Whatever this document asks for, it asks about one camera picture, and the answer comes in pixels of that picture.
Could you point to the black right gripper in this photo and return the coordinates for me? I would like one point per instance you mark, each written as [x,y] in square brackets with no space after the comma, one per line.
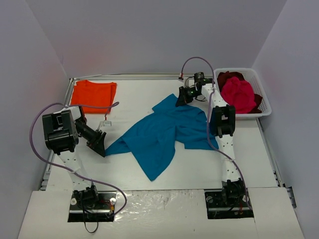
[183,94]

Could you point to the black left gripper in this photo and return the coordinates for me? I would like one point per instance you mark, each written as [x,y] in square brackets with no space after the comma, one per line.
[96,140]

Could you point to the teal blue t shirt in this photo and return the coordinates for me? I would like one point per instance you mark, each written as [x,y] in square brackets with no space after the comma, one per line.
[152,139]

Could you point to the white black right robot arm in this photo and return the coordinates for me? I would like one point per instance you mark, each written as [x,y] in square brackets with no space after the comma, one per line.
[220,128]

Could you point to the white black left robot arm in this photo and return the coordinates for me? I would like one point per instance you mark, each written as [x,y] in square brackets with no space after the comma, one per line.
[62,131]

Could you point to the dark maroon t shirt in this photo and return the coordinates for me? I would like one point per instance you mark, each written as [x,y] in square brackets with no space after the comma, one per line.
[221,80]

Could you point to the pink magenta t shirt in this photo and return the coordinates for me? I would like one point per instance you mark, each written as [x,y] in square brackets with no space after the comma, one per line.
[240,94]

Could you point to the folded orange t shirt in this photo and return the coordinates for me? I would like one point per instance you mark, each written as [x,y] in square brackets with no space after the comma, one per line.
[94,94]

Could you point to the white plastic laundry basket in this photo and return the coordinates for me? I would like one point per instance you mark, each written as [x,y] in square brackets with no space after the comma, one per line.
[252,77]

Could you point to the white front cover board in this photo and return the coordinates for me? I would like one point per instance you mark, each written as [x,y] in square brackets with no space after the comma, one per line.
[163,215]

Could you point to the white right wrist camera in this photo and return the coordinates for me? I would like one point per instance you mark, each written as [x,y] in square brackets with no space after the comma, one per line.
[184,81]

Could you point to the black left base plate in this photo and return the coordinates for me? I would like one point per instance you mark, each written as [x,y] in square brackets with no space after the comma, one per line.
[100,211]

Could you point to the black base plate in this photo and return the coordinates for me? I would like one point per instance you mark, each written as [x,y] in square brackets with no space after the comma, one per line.
[100,211]
[218,209]

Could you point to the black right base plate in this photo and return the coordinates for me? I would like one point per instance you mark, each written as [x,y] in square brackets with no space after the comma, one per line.
[218,209]

